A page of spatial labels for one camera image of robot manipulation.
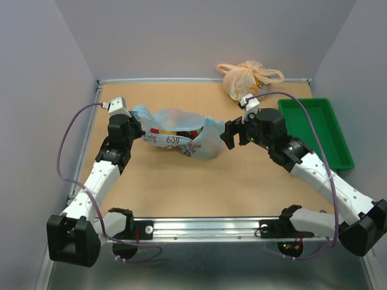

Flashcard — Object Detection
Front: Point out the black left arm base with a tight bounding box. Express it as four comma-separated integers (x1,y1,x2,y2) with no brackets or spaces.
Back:
112,221,154,261

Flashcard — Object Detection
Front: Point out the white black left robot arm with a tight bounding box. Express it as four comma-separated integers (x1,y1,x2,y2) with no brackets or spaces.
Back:
47,112,144,267

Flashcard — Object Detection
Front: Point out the aluminium frame rail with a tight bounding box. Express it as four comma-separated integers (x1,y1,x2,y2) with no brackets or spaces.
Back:
34,78,387,290

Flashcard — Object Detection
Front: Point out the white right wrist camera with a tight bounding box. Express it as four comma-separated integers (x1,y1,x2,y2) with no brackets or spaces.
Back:
238,94,260,123

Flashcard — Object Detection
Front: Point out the green plastic tray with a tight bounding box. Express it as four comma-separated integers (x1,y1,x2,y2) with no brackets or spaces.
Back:
278,98,354,172

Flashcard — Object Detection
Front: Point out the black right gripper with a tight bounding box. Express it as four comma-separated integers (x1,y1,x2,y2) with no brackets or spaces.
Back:
220,108,273,150

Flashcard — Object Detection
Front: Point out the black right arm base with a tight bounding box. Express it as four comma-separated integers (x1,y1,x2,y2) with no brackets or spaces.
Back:
254,219,314,260

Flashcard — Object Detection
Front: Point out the yellow round fruit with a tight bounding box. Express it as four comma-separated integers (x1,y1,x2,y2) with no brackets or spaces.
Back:
158,130,177,135

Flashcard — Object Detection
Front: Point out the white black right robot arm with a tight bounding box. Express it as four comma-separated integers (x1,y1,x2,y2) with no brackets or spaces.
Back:
220,109,386,257

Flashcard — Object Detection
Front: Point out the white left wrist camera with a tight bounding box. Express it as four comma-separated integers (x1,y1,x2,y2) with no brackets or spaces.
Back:
102,97,131,117

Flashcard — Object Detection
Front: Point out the red round fruit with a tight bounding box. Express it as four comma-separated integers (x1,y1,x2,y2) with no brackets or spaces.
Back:
177,130,198,140

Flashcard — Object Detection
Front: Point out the orange knotted plastic bag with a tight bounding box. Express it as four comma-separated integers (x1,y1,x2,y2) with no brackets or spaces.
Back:
216,61,285,101

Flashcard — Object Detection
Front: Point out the blue printed plastic bag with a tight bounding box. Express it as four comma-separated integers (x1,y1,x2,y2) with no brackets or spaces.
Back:
132,105,224,160

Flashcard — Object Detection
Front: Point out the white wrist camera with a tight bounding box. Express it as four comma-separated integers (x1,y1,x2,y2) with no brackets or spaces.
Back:
238,94,260,123
102,97,131,117

